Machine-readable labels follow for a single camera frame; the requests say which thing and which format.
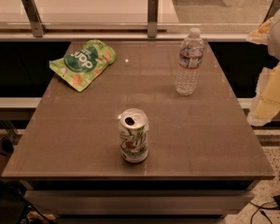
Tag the metal railing bracket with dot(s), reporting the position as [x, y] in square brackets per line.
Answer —
[37, 27]
[152, 18]
[273, 8]

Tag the left metal railing bracket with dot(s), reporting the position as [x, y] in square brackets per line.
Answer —
[37, 27]

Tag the brown table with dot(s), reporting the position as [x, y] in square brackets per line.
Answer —
[203, 157]

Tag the middle metal railing bracket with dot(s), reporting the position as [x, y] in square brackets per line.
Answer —
[152, 18]

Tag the green snack bag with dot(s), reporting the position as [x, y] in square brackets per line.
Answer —
[81, 67]

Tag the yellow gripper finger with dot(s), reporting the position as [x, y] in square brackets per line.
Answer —
[260, 35]
[266, 104]

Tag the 7up soda can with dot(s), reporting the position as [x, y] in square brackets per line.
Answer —
[133, 135]

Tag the right metal railing bracket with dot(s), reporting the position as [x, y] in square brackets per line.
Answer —
[273, 8]

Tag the clear plastic water bottle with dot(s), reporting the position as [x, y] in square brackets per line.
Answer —
[190, 58]

